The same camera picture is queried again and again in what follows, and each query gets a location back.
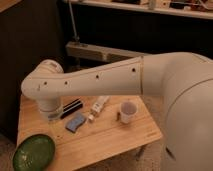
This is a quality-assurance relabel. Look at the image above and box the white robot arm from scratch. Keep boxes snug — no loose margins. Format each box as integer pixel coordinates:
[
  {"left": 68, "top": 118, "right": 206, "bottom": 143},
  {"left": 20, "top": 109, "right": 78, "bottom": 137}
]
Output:
[{"left": 21, "top": 52, "right": 213, "bottom": 171}]

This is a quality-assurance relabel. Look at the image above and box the blue sponge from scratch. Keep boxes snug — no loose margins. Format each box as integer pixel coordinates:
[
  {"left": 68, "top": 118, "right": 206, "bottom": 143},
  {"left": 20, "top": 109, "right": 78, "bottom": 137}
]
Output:
[{"left": 65, "top": 113, "right": 86, "bottom": 133}]

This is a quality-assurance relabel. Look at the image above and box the black striped box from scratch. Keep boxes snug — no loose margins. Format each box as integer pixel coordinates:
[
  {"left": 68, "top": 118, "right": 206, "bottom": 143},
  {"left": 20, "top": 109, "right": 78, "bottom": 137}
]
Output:
[{"left": 61, "top": 99, "right": 83, "bottom": 119}]

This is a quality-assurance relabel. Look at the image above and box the wooden folding table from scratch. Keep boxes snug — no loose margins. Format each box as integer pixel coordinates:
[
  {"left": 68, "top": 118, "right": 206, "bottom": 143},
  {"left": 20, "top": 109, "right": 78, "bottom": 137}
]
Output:
[{"left": 18, "top": 96, "right": 162, "bottom": 171}]

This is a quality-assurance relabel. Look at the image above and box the green bowl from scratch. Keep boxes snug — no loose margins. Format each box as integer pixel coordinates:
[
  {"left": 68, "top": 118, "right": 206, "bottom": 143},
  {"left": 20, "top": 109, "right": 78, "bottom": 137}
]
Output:
[{"left": 13, "top": 134, "right": 55, "bottom": 171}]

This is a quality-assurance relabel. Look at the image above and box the white tube bottle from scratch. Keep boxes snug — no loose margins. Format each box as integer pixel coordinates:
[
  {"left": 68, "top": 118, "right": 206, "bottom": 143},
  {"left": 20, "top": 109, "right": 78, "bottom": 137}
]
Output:
[{"left": 88, "top": 96, "right": 109, "bottom": 122}]

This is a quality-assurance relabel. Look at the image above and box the white mug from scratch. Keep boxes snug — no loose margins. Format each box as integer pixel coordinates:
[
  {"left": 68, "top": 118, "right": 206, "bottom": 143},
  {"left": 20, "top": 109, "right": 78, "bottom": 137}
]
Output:
[{"left": 119, "top": 101, "right": 138, "bottom": 124}]

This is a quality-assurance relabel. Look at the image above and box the long grey metal beam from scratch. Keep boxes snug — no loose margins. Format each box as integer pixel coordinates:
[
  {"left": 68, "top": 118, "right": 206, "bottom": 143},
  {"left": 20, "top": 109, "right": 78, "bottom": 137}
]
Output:
[{"left": 66, "top": 41, "right": 146, "bottom": 62}]

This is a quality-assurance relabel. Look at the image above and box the metal stand pole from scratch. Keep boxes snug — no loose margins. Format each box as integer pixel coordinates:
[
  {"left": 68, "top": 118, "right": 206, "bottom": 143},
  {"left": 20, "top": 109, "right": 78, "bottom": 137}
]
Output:
[{"left": 68, "top": 0, "right": 80, "bottom": 44}]

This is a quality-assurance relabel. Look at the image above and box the white shelf with clutter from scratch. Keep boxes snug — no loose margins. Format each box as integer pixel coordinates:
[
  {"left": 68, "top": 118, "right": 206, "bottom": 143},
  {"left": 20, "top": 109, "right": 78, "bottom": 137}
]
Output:
[{"left": 62, "top": 0, "right": 213, "bottom": 20}]

